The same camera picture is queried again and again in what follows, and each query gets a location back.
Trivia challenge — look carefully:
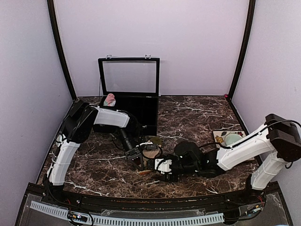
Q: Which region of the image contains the right black frame post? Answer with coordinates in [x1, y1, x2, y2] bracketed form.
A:
[228, 0, 256, 102]

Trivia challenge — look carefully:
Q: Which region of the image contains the white slotted cable duct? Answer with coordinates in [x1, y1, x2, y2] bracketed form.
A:
[30, 201, 225, 226]

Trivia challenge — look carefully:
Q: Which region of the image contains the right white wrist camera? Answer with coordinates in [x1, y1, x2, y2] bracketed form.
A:
[154, 159, 172, 174]

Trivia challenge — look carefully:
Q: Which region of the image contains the striped beige sock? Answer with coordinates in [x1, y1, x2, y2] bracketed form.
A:
[137, 137, 163, 175]

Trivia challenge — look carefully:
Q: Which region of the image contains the black frame post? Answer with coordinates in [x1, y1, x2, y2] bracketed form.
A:
[228, 0, 256, 102]
[47, 0, 77, 101]

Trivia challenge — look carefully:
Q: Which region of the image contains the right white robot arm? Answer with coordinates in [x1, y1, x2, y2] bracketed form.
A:
[147, 114, 301, 204]

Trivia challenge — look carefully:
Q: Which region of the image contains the left black frame post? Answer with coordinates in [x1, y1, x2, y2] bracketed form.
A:
[47, 0, 77, 101]

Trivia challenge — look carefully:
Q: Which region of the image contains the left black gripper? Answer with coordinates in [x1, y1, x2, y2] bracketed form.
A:
[117, 128, 144, 171]

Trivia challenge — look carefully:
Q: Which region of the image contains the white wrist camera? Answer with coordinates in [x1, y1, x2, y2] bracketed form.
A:
[154, 159, 172, 174]
[136, 142, 158, 150]

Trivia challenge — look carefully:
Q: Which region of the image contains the left green circuit board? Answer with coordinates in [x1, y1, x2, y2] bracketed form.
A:
[67, 211, 87, 222]

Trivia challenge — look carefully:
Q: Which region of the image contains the black display case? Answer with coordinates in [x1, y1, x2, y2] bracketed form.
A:
[98, 56, 160, 136]

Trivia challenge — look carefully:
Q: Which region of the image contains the pink patterned sock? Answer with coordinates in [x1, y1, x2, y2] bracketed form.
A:
[103, 93, 116, 107]

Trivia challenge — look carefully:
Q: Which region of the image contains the black front rail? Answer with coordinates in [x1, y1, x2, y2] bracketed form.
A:
[25, 182, 280, 212]

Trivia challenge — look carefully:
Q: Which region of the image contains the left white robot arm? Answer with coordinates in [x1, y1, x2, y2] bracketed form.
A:
[43, 101, 142, 186]

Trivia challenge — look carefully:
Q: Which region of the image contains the right circuit board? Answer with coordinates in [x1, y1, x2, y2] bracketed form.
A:
[245, 205, 263, 216]

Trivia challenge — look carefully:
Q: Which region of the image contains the floral square coaster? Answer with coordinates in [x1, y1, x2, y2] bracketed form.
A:
[213, 130, 246, 146]

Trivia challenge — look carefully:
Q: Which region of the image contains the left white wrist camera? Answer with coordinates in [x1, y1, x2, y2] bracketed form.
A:
[136, 142, 158, 150]

